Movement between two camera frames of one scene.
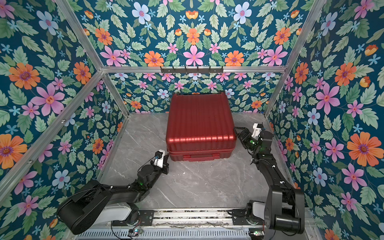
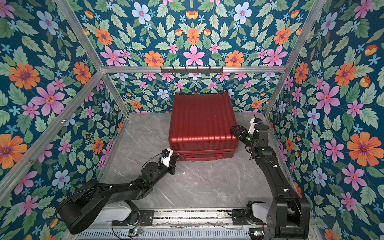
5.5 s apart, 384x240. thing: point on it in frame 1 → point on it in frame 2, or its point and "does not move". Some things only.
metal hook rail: [197, 70] does not move
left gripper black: [165, 167] → [172, 165]
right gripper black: [246, 132] does not move
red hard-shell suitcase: [200, 127] does not move
